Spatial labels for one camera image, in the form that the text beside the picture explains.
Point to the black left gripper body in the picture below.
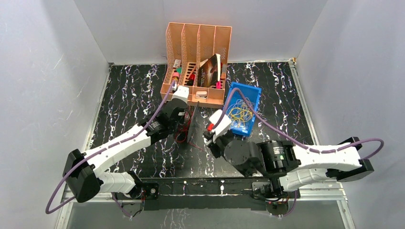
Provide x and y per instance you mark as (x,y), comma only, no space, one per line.
(182,117)

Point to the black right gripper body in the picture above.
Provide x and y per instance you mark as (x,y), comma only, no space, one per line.
(217,148)

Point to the blue plastic bin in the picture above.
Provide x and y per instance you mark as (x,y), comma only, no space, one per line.
(242,118)

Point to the grey filament spool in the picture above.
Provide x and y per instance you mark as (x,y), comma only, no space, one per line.
(193,123)

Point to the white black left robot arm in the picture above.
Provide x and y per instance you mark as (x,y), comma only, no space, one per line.
(87,173)

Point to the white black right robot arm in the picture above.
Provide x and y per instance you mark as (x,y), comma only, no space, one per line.
(286,165)

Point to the white pink stapler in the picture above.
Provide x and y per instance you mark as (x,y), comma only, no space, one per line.
(201,95)

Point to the red black bottle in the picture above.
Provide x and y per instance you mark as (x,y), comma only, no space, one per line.
(190,80)

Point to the pink sticker roll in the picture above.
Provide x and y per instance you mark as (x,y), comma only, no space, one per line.
(175,77)

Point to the dark book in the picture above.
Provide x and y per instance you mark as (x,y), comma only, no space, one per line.
(209,73)

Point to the pink desk organizer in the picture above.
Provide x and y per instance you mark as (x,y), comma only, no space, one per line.
(189,46)

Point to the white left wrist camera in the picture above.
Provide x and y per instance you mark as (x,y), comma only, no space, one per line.
(181,93)

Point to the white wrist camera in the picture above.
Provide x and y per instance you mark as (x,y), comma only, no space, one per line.
(219,125)
(181,93)

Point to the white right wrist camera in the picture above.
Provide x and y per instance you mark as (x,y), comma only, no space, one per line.
(219,125)

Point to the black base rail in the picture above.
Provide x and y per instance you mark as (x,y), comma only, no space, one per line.
(210,193)

